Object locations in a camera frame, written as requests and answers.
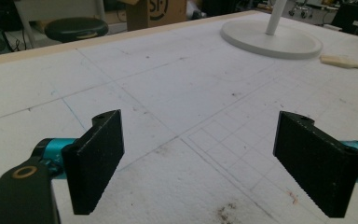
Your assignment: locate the brown cardboard box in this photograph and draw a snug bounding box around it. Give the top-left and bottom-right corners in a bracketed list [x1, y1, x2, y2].
[126, 0, 188, 32]

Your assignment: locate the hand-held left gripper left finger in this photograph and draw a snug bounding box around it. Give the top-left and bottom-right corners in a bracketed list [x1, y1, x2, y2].
[31, 109, 126, 216]

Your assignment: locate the white lamp stand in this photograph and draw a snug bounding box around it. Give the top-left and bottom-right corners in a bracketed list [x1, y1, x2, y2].
[220, 0, 324, 61]

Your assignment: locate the white chair frame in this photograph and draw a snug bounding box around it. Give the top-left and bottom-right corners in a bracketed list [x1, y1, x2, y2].
[13, 0, 107, 49]

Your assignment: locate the black round stool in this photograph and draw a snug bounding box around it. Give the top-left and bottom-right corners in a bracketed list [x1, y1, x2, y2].
[44, 17, 109, 44]

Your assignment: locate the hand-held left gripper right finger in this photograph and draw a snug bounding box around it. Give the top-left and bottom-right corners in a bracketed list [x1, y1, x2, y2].
[272, 110, 358, 218]

